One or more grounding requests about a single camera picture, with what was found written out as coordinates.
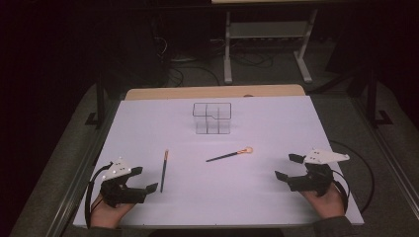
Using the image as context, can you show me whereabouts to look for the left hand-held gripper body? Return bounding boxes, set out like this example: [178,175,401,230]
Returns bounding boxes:
[99,157,147,208]

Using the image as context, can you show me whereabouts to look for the makeup brush with round orange tip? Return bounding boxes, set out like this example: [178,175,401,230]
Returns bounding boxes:
[206,146,254,163]

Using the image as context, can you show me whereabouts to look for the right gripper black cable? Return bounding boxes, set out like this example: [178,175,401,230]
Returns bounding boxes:
[330,169,350,213]

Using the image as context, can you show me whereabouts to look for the black floor cable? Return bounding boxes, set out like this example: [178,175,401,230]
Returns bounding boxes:
[166,65,221,87]
[230,51,275,69]

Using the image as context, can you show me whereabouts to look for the white board table cover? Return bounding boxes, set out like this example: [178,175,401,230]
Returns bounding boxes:
[72,95,365,229]

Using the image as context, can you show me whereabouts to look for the metal frame rail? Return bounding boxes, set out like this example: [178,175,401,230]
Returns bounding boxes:
[45,98,122,237]
[350,97,419,210]

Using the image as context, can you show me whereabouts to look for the black metal stand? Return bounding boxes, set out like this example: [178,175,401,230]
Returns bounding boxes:
[365,70,394,128]
[84,73,107,129]

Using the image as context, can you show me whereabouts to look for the thin black makeup brush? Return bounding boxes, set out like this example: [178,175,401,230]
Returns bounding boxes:
[159,148,170,194]

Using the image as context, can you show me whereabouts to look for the white metal table frame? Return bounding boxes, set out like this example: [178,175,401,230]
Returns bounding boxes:
[210,0,319,85]

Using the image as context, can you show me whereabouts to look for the clear acrylic organizer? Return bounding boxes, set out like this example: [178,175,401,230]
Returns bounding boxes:
[192,102,232,135]

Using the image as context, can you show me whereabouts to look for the thin black cable loop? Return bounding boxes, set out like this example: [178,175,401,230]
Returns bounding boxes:
[329,140,376,215]

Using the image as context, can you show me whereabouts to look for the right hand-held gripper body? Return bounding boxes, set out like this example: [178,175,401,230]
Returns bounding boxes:
[287,148,351,198]

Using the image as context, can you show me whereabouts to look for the person's left hand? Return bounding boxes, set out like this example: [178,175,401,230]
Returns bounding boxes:
[89,194,136,229]

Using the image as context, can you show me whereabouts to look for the person's right hand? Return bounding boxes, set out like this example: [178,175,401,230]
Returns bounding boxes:
[300,184,346,220]

